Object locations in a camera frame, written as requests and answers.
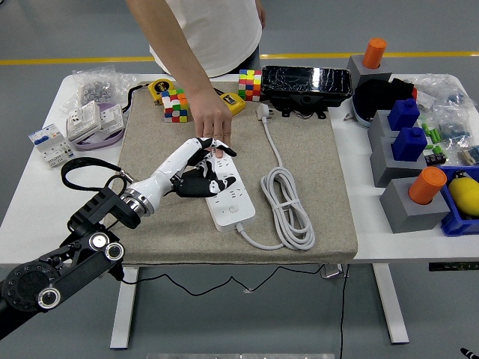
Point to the yellow tape measure black label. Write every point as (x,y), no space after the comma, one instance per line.
(159,88)

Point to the white table leg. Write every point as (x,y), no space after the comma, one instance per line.
(125,318)
(393,310)

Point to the small green cylinder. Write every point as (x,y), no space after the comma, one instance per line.
(436,139)
(434,133)
(426,128)

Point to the metal bracket under table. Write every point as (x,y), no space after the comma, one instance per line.
(331,272)

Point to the blue block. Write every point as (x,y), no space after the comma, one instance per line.
(408,146)
(402,116)

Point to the small metal clip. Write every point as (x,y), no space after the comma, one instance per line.
(348,117)

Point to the black plug adapter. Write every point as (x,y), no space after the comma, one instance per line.
(192,174)

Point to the person's right forearm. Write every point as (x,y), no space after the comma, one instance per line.
(172,45)

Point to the white wall socket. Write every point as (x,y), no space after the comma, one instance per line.
(82,121)

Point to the white power strip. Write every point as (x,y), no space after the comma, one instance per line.
(224,220)

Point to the yellow toy fruit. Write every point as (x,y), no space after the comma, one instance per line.
(466,196)

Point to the black table control panel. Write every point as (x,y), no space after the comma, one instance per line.
(453,266)

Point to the clear bag of metal nuts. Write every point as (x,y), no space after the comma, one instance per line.
(95,89)

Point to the grey-brown mat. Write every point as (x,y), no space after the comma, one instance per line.
(322,187)

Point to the black cap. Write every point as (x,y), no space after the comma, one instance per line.
(378,97)

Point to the white circuit breaker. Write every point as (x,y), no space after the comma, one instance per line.
(48,144)

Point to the yellow tape measure clear window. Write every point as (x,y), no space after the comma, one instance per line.
(237,106)

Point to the person's left hand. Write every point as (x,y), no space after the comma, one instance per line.
(262,15)

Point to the clear bag of blue parts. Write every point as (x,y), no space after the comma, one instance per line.
(454,129)
(438,93)

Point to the grey block with hole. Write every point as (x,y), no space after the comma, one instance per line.
(357,69)
(378,127)
(408,217)
(385,164)

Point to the blue plastic bin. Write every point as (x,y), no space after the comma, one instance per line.
(454,224)

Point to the person's right hand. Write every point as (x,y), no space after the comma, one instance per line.
(213,117)

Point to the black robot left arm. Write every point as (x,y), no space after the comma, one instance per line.
(97,209)

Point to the clear bag of brown parts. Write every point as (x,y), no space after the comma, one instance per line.
(469,155)

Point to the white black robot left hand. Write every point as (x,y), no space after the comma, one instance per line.
(168,168)

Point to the person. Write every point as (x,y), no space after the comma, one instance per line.
(224,33)

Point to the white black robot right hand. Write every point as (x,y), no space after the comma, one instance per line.
(470,354)

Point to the orange cylinder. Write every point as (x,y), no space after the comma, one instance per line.
(374,54)
(426,185)

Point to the multicolour puzzle cube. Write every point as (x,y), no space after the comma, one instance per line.
(174,112)
(250,86)

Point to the purple tape roll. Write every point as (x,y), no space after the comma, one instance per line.
(97,144)

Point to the black glossy device box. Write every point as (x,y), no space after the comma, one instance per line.
(299,80)

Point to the white switch panel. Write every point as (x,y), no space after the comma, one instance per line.
(112,119)

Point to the small dark module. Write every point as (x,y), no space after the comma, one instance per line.
(436,157)

